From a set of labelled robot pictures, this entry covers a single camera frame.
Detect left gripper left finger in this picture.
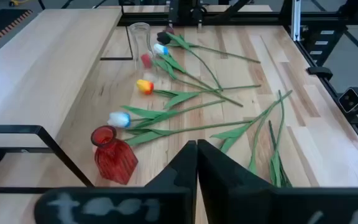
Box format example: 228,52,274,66
34,140,198,224

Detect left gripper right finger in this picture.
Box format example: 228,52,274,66
197,139,358,224

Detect black artificial tulip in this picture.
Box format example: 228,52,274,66
247,89,286,175
156,30,223,91

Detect white artificial tulip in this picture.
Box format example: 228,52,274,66
152,43,244,108
123,119,254,147

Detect dark red artificial tulip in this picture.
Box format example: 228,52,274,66
165,26,262,64

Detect large orange artificial tulip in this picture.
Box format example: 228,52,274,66
210,90,293,154

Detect red ribbed glass vase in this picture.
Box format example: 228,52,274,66
90,125,139,185

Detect pale pink artificial tulip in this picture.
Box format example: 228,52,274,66
107,99,226,129

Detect yellow red-tipped artificial tulip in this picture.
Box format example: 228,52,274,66
135,79,262,110

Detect clear glass vase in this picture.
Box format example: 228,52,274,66
127,22,162,82

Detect black table-level camera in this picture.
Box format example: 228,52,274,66
337,86,358,126

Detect black table edge bracket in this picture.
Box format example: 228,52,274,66
306,66,334,81

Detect silver aluminium extrusion post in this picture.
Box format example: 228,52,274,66
291,0,302,42

